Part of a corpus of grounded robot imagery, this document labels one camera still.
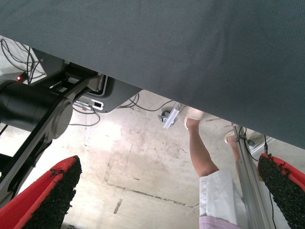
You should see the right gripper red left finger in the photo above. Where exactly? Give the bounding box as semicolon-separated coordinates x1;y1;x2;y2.
0;155;83;229

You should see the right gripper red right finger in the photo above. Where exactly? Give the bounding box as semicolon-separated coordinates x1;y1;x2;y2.
257;153;305;229

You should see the bare person leg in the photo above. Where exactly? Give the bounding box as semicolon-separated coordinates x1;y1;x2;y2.
227;136;242;163
186;117;220;178

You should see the pink garment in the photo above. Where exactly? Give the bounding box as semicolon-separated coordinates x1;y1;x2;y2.
198;215;244;229

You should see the white shoe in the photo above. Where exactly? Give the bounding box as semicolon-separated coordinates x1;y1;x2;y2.
183;107;205;130
224;129;237;145

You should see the grey base cover panel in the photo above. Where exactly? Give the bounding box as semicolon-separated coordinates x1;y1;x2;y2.
31;47;143;115

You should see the short aluminium profile bar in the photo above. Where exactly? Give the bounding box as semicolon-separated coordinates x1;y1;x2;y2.
162;101;183;130

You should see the grey caster wheel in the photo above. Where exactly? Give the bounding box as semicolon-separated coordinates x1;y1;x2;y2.
157;111;171;123

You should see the dark grey table cloth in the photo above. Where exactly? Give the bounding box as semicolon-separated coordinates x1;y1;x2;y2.
0;0;305;150

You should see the aluminium profile post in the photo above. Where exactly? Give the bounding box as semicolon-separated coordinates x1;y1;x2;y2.
232;123;275;229

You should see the aluminium profile rail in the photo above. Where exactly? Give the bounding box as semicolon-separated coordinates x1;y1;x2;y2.
246;135;275;156

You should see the thin black floor cable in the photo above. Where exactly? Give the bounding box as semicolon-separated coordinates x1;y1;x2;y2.
0;37;46;84
68;105;101;127
116;93;175;112

